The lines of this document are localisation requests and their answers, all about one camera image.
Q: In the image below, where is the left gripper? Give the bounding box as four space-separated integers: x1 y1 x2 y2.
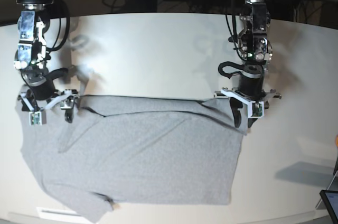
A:
230 66 269 128

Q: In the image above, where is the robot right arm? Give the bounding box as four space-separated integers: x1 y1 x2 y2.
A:
14 0 79 125

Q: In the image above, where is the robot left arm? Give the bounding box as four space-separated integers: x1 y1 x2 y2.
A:
218 0 281 128

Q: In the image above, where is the grey T-shirt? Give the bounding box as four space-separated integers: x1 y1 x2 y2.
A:
16 96 248 222

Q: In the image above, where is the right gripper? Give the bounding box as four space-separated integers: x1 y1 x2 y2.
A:
23 73 79 123

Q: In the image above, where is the tablet with stand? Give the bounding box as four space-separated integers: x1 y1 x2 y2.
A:
316 161 337 224

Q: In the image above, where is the white paper label strip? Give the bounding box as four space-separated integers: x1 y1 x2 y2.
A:
36 207 89 223

